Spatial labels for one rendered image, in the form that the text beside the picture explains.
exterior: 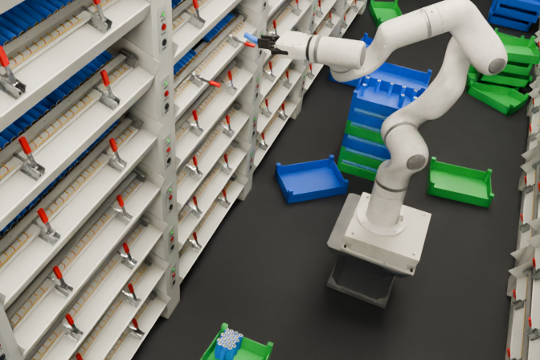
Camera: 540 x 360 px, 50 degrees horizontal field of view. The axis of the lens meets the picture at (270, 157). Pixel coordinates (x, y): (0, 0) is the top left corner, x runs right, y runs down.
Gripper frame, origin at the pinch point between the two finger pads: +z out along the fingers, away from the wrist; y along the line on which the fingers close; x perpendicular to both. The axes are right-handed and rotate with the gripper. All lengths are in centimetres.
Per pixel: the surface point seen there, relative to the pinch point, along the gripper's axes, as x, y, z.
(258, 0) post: -2.0, -25.0, 13.8
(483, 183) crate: 114, -94, -71
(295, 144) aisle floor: 99, -75, 24
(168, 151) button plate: 17.4, 40.8, 14.1
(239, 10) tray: 2.1, -23.7, 20.8
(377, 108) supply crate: 62, -68, -21
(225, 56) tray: 8.1, -1.0, 15.7
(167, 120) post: 7.2, 39.6, 13.1
